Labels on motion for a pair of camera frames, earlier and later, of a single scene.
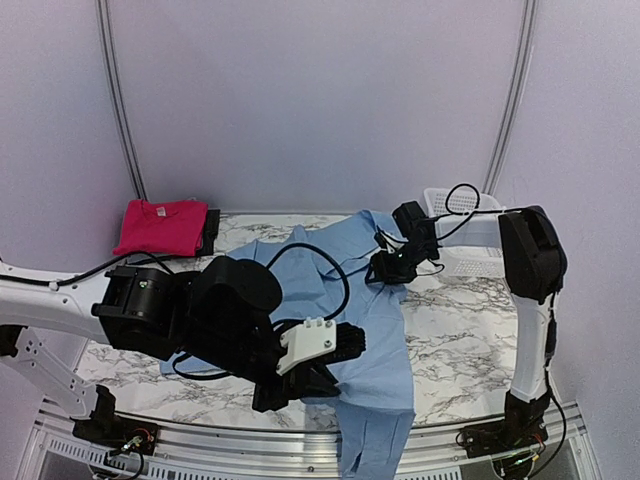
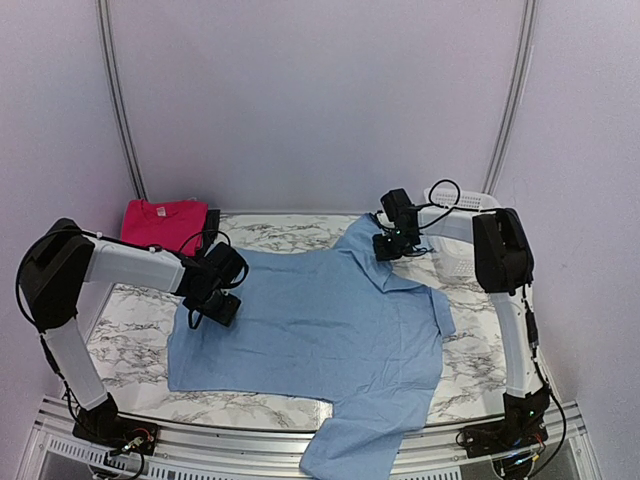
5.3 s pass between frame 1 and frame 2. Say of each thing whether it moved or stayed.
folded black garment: stayed
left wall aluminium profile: stayed
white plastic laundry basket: stayed
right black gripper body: moved
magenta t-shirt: stayed
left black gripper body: moved
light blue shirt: moved
